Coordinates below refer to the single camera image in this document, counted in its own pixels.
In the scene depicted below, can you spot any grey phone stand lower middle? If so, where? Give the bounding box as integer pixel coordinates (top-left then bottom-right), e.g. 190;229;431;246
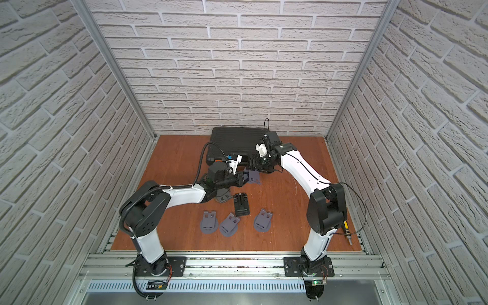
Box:
219;213;240;238

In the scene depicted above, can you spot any corner aluminium profile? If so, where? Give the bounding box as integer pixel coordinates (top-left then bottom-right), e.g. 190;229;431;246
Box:
324;0;400;142
72;0;157;141

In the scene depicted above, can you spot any grey phone stand lower right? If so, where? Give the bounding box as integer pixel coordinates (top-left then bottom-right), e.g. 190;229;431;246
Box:
254;209;273;233

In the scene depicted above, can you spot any black plastic tool case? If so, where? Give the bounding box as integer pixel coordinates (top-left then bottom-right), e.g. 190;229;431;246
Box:
210;127;269;166

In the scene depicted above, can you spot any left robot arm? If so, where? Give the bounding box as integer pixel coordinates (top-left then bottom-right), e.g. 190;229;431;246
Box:
118;161;249;264

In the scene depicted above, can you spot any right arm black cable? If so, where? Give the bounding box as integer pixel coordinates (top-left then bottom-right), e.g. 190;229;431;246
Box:
264;117;367;236

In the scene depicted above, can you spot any right corner aluminium profile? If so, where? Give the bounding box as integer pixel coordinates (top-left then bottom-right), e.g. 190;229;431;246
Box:
324;0;400;142

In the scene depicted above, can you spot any purple-grey phone stand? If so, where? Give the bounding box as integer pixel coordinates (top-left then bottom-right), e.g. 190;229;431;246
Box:
244;169;261;185

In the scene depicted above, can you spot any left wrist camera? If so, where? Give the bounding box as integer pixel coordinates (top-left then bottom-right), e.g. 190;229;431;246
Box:
226;154;242;175

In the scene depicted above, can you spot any yellow black screwdriver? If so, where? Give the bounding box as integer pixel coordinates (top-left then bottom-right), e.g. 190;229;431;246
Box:
341;221;353;245

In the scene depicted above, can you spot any grey phone stand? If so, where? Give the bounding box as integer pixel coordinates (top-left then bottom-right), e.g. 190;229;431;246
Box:
200;211;218;235
254;209;273;233
219;213;240;238

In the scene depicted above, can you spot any grey phone stand lower left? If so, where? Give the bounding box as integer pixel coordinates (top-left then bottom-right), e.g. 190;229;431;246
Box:
200;211;218;235

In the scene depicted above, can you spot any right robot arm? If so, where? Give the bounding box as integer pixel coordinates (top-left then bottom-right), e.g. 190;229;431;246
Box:
250;143;348;262

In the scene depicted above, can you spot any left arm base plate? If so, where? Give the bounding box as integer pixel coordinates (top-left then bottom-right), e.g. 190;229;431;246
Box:
135;255;187;277

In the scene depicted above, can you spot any left corner aluminium profile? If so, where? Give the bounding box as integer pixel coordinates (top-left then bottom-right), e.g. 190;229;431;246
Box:
72;0;157;141

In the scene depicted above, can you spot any aluminium front rail frame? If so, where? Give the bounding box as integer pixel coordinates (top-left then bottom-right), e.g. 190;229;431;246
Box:
67;250;400;304

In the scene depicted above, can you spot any black phone stand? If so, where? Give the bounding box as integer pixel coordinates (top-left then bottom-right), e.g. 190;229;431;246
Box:
233;193;250;217

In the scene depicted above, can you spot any dark grey stand wooden base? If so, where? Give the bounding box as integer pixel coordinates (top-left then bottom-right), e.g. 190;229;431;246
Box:
215;189;233;203

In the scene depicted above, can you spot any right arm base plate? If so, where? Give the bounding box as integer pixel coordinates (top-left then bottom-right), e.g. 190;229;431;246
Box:
283;255;335;278

